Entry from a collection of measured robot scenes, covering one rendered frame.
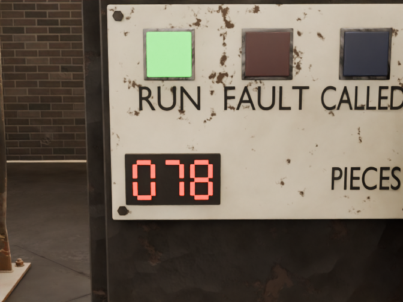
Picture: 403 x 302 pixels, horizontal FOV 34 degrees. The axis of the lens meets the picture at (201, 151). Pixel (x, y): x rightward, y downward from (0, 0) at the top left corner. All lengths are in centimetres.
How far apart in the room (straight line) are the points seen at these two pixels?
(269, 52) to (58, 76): 615
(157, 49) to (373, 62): 18
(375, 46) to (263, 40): 9
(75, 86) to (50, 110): 35
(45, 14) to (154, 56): 615
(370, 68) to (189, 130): 16
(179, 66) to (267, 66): 7
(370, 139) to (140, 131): 19
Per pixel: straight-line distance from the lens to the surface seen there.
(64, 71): 665
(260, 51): 54
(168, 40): 53
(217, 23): 54
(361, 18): 56
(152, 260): 59
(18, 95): 677
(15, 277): 351
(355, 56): 55
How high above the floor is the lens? 121
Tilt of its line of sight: 10 degrees down
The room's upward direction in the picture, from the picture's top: straight up
